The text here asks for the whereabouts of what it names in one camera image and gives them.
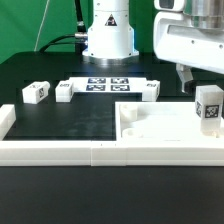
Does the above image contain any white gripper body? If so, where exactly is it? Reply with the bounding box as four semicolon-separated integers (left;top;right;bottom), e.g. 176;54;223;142
153;0;224;74

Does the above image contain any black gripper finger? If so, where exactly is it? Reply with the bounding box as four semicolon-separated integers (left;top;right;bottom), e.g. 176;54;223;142
176;64;195;94

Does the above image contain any white square tabletop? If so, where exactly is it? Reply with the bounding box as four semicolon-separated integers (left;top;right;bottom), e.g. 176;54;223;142
115;102;224;148

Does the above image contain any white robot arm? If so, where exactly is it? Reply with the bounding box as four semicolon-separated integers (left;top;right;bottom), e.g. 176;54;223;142
83;0;224;84

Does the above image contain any green backdrop curtain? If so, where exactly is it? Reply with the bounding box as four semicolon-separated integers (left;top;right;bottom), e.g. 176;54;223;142
0;0;157;63

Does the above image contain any white U-shaped fence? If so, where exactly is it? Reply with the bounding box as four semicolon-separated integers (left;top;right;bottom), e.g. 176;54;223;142
0;104;224;166

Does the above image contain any white marker base plate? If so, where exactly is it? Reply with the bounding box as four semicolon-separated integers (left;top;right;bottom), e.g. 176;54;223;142
70;77;146;93

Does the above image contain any black cable bundle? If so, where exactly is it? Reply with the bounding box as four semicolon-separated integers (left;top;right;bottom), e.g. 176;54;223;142
39;0;90;54

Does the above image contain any white thin cable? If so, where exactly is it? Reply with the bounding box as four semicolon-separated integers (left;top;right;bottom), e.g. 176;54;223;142
33;0;52;53

